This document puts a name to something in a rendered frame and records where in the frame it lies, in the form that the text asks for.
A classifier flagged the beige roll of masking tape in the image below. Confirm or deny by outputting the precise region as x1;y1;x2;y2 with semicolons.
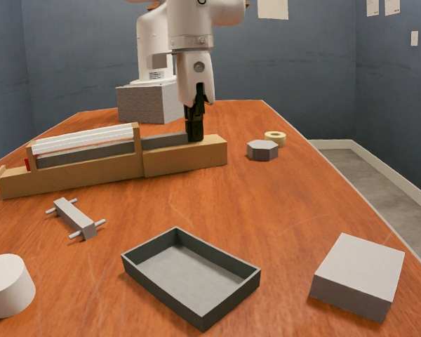
265;131;286;147

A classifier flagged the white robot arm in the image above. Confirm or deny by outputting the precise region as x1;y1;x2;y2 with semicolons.
125;0;245;86

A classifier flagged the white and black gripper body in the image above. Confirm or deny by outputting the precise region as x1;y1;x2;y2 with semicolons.
171;51;215;107

